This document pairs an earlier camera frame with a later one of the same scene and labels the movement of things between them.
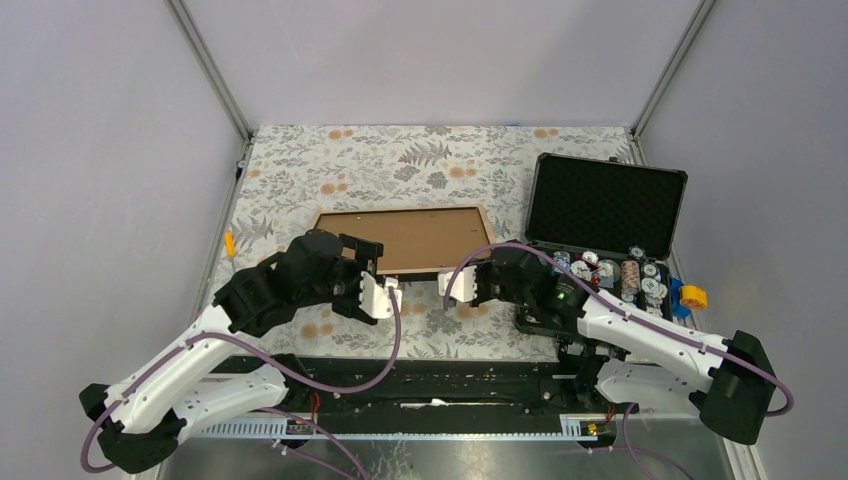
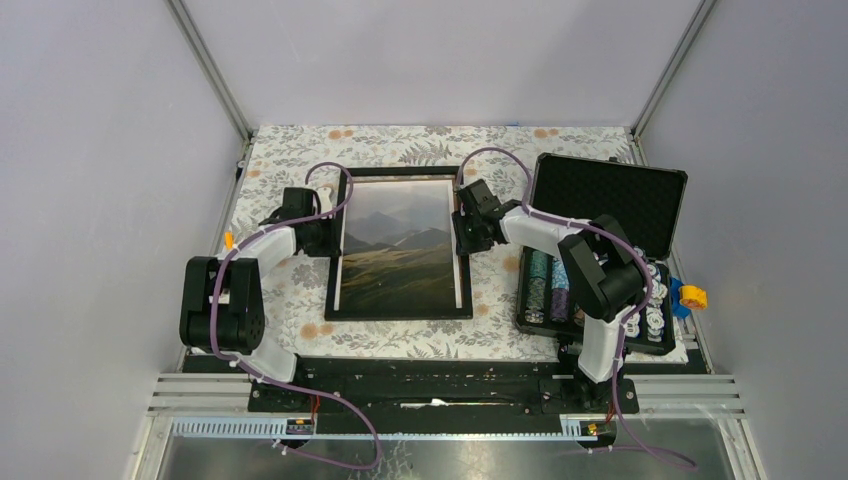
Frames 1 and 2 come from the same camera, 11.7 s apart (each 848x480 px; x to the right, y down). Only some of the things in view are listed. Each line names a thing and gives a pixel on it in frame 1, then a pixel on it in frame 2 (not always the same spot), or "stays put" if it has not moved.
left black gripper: (365, 260) -> (329, 247)
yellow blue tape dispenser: (686, 298) stays put
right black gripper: (482, 266) -> (464, 245)
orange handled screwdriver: (230, 244) stays put
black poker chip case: (614, 223) stays put
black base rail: (431, 385) stays put
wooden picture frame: (415, 239) -> (333, 299)
